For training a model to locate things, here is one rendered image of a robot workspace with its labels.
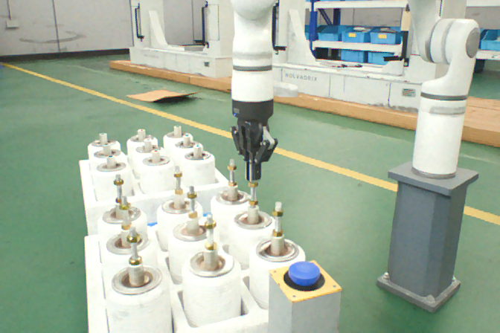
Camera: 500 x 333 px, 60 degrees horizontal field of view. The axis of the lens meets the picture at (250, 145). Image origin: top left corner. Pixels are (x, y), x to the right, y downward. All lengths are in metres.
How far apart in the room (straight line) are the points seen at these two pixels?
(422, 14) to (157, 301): 0.71
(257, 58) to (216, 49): 3.25
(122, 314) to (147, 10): 4.61
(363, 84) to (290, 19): 0.90
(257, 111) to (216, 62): 3.18
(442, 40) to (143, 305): 0.73
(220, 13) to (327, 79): 1.32
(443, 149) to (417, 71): 1.77
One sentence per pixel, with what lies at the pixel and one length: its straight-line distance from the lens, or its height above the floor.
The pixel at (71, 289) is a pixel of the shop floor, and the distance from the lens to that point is 1.18.
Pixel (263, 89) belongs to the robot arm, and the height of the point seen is 0.52.
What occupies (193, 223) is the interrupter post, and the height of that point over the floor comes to 0.27.
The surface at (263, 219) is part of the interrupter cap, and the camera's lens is 0.86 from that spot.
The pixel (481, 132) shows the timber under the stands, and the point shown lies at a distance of 2.49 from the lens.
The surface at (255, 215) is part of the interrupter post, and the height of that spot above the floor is 0.27.
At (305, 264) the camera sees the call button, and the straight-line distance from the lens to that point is 0.58.
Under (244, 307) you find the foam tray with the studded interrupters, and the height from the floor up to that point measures 0.17.
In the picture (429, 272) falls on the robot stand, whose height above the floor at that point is 0.09.
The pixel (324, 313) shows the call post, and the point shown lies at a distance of 0.58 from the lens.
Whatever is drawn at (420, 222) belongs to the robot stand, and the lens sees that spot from 1.03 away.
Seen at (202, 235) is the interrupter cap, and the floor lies 0.25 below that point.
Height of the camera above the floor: 0.64
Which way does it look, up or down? 17 degrees down
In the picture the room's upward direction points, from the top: straight up
